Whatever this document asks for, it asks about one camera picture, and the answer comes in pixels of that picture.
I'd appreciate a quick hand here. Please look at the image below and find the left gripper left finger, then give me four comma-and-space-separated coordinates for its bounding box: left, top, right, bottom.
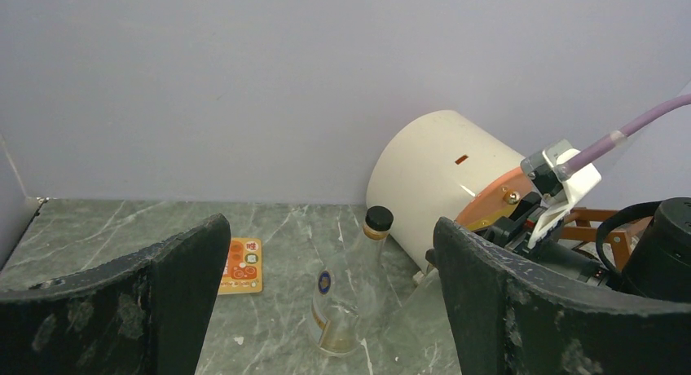
1, 214, 231, 374

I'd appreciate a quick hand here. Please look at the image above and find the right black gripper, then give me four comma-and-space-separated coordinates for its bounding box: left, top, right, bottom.
480, 192, 546, 254

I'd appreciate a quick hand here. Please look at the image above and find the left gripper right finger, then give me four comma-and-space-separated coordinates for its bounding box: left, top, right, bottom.
434, 218, 690, 374

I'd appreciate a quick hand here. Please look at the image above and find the clear glass bottle black cap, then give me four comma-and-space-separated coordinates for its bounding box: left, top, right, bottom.
306, 205, 394, 357

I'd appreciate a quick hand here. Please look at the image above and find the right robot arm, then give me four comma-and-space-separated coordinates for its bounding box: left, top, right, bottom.
475, 192, 690, 302

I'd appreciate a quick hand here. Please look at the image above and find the brown wooden wine rack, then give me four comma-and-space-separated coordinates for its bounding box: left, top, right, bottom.
558, 207, 652, 271

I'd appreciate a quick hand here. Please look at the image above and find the orange card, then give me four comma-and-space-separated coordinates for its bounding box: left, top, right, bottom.
218, 237, 263, 295

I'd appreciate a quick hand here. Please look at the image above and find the cream round drawer cabinet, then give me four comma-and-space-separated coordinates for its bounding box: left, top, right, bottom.
366, 110, 533, 273

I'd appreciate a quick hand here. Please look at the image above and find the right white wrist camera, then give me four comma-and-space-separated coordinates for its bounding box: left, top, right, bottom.
520, 139, 601, 249

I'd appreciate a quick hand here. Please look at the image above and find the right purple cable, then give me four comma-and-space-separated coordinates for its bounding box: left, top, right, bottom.
561, 94, 691, 176

